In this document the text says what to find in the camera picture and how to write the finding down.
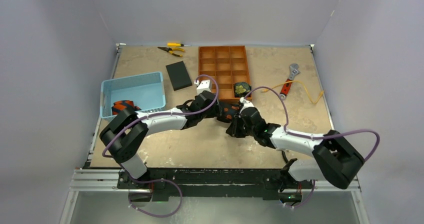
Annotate black foam block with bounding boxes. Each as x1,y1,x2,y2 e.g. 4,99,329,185
165,61,193,91

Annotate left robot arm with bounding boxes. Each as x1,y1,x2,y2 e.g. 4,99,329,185
99,90,233,189

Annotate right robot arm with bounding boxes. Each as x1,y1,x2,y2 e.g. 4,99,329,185
226,107,365,189

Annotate aluminium frame rail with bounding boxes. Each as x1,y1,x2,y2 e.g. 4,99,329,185
69,169,361,192

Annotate light blue plastic basket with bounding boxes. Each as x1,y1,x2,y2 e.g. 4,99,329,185
99,71,166,121

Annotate dark orange floral tie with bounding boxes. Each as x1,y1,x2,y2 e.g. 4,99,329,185
216,101,241,123

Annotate yellow handled pliers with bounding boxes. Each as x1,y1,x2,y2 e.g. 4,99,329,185
157,46,186,58

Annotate rolled yellow floral tie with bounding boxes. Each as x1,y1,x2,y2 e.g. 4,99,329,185
233,82,252,98

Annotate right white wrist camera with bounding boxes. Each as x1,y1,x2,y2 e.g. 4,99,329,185
239,97,255,111

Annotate black handled pliers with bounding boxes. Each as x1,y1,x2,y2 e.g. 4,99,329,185
281,151,289,164

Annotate red handled adjustable wrench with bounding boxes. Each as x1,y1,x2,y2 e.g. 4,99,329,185
279,63,300,100

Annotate yellow cable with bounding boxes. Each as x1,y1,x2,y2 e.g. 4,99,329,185
260,80,327,105

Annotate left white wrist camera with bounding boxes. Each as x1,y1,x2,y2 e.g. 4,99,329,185
194,79,212,95

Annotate orange wooden compartment tray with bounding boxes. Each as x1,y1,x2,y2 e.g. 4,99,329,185
197,45,253,104

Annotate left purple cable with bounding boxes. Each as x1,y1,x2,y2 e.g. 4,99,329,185
101,74,220,218

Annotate yellow handled screwdriver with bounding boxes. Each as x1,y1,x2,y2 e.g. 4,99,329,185
167,42,191,47

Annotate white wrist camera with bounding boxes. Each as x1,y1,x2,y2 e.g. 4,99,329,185
194,79,212,95
239,97,255,111

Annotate orange navy striped tie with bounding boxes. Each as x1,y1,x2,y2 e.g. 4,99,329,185
111,100,141,115

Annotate purple cable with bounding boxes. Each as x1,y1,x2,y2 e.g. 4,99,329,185
243,85,381,210
101,74,220,218

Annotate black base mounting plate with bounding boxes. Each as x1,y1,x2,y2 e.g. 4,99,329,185
117,167,313,201

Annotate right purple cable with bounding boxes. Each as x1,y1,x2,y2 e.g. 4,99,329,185
243,85,381,210

